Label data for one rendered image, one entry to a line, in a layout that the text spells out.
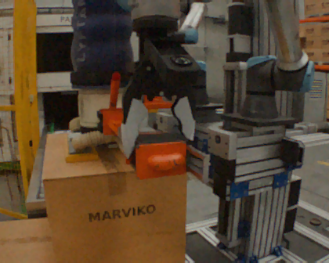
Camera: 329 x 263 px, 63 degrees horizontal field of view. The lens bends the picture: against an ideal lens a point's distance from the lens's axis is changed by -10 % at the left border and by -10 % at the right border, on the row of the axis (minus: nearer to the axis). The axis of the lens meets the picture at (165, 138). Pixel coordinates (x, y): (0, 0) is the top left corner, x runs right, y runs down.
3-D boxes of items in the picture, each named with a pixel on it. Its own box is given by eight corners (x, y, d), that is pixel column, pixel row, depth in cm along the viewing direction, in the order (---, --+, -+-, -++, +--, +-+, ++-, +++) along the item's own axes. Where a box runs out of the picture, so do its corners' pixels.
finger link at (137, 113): (123, 151, 50) (142, 100, 49) (131, 161, 45) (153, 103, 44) (106, 145, 49) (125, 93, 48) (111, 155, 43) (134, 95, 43)
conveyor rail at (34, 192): (44, 142, 351) (42, 127, 347) (48, 141, 352) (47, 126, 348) (31, 235, 139) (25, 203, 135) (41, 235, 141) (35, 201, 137)
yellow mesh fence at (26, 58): (38, 172, 358) (30, 5, 314) (45, 172, 362) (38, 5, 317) (33, 211, 251) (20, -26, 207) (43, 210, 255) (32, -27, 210)
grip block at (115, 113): (97, 130, 82) (95, 109, 80) (131, 127, 85) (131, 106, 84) (100, 135, 74) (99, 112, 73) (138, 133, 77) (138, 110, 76)
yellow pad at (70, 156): (63, 139, 115) (63, 127, 114) (88, 138, 119) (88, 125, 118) (65, 163, 84) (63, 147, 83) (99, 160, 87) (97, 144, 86)
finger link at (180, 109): (190, 139, 54) (171, 91, 51) (205, 146, 48) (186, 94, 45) (175, 147, 53) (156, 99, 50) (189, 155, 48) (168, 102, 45)
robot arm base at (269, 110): (260, 113, 123) (261, 89, 121) (286, 117, 109) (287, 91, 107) (232, 114, 116) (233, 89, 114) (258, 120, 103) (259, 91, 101)
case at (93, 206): (56, 216, 134) (47, 134, 125) (135, 206, 148) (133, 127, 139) (64, 300, 79) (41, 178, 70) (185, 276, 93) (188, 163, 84)
